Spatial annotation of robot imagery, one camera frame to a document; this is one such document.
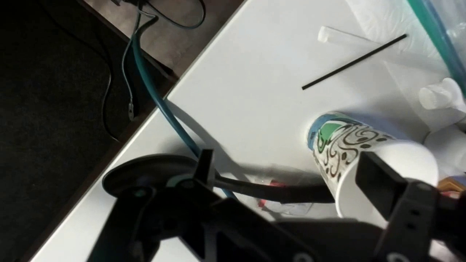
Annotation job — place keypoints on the white plastic bag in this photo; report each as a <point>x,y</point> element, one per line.
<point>393,22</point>

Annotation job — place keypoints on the clear plastic tube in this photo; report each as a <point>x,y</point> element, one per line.
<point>338,36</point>

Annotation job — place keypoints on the black straw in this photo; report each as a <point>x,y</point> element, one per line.
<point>355,61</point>

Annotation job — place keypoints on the clear plastic packet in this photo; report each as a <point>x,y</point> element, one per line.
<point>287,207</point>

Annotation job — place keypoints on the patterned paper cup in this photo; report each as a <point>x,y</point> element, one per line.
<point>349,145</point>

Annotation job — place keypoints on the white plastic bottle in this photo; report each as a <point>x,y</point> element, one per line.
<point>438,94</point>

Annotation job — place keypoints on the black gooseneck stand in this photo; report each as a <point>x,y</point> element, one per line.
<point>145,171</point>

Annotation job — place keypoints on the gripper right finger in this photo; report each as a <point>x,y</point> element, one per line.
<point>404,203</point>

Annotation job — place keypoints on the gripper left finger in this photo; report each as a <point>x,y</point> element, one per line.
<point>164,214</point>

